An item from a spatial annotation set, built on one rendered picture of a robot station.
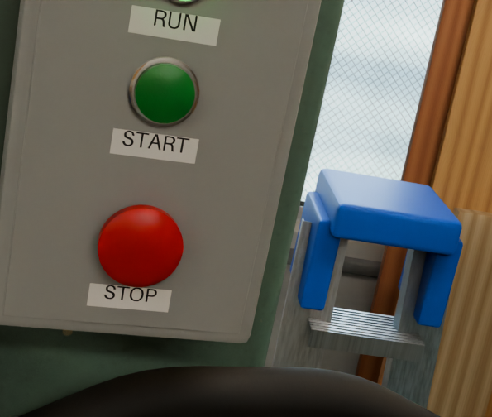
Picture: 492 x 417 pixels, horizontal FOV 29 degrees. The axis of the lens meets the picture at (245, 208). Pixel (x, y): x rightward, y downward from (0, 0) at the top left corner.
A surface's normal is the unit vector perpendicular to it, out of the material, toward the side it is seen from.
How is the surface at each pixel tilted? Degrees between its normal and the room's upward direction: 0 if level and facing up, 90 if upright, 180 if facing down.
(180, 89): 89
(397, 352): 90
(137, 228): 81
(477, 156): 87
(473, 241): 86
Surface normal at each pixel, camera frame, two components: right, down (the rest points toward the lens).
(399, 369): 0.20, 0.20
